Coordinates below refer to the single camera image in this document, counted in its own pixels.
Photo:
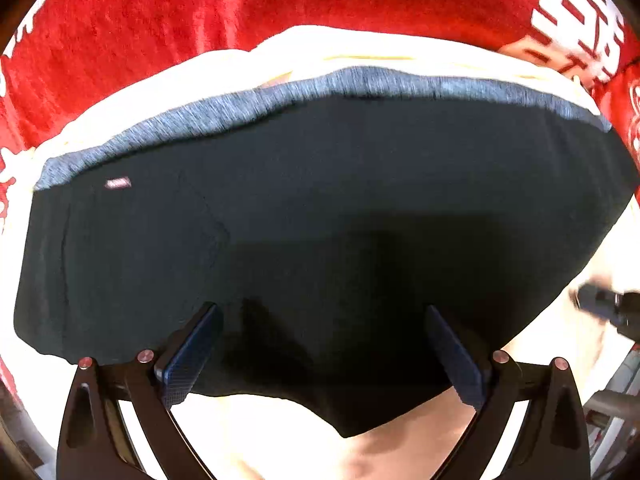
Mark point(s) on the dark pants with grey waistband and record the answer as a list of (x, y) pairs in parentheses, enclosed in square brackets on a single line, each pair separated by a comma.
[(320, 240)]

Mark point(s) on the white cloth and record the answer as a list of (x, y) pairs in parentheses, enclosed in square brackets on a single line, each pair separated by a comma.
[(300, 445)]

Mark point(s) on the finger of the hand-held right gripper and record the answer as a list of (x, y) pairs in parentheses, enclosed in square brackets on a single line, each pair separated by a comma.
[(600, 302)]

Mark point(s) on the red printed blanket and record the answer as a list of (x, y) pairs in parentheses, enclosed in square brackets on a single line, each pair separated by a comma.
[(150, 15)]

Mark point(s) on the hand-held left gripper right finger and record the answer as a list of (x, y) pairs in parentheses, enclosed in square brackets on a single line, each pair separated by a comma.
[(457, 360)]

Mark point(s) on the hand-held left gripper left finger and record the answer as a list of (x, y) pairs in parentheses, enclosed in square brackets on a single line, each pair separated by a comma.
[(189, 360)]

